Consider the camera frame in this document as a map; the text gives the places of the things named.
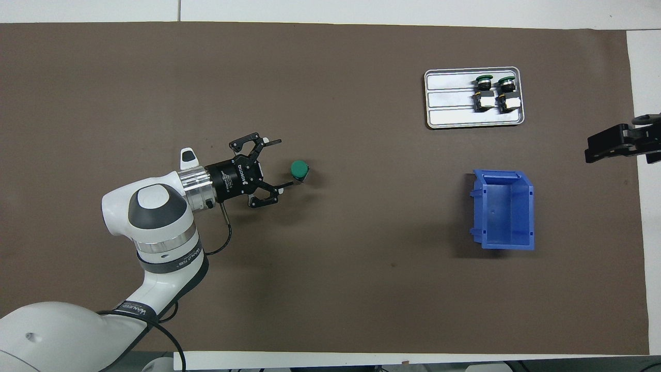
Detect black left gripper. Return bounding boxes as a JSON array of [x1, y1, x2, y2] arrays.
[[206, 133, 295, 209]]

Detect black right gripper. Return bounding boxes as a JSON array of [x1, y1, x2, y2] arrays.
[[585, 124, 661, 164]]

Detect blue plastic storage bin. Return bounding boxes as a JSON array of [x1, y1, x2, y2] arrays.
[[469, 169, 536, 251]]

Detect brown table mat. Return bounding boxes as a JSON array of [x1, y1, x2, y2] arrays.
[[0, 22, 650, 356]]

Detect silver metal tray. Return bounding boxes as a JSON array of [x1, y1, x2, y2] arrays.
[[424, 67, 525, 129]]

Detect white round object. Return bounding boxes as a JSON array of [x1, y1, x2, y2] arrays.
[[142, 355, 175, 372]]

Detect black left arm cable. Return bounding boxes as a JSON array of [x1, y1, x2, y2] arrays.
[[204, 201, 233, 256]]

